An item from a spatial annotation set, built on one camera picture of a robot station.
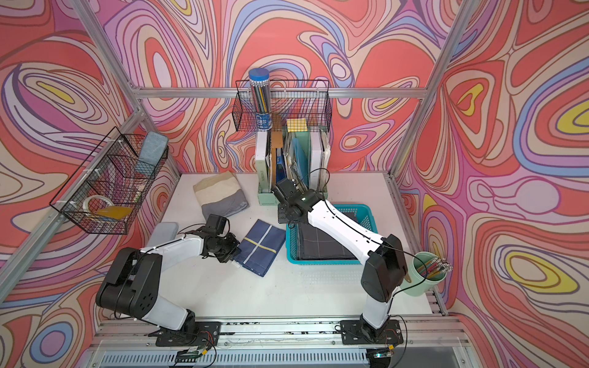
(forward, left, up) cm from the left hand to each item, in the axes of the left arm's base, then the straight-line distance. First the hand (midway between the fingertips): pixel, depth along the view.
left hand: (245, 248), depth 92 cm
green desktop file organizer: (+34, -24, +20) cm, 46 cm away
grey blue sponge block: (+22, +30, +33) cm, 50 cm away
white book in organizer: (+31, -29, +22) cm, 48 cm away
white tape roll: (-2, +41, +32) cm, 52 cm away
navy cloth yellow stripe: (+2, -7, 0) cm, 7 cm away
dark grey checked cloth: (+1, -28, +2) cm, 28 cm away
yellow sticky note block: (+37, -21, +33) cm, 54 cm away
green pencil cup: (-14, -64, +12) cm, 67 cm away
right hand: (+3, -19, +15) cm, 24 cm away
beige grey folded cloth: (+28, +16, -1) cm, 33 cm away
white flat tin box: (+8, +37, -2) cm, 38 cm away
